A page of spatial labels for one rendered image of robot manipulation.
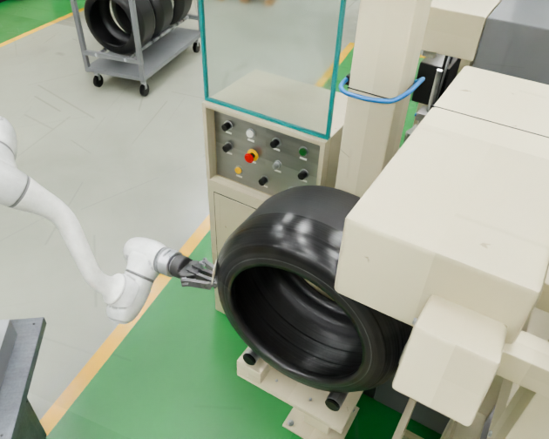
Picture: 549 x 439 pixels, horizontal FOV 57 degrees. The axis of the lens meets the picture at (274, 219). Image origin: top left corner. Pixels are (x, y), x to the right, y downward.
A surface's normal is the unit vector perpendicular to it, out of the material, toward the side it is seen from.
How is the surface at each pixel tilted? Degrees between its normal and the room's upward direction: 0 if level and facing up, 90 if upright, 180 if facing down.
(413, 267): 90
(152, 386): 0
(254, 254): 81
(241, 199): 90
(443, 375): 72
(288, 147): 90
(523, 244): 0
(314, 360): 6
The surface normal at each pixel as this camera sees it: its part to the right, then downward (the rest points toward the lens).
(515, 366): -0.52, 0.54
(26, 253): 0.04, -0.76
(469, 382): -0.48, 0.28
